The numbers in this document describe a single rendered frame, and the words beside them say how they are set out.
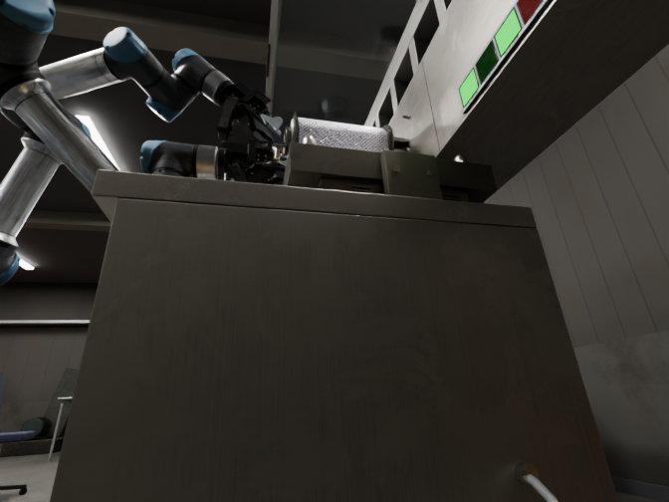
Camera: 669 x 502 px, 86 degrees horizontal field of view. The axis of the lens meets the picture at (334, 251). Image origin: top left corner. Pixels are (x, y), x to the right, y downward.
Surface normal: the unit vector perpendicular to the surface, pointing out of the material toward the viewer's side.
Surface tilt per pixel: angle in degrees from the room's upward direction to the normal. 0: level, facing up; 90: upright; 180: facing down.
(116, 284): 90
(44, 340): 90
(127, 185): 90
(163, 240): 90
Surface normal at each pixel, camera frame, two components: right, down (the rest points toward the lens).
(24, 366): 0.20, -0.39
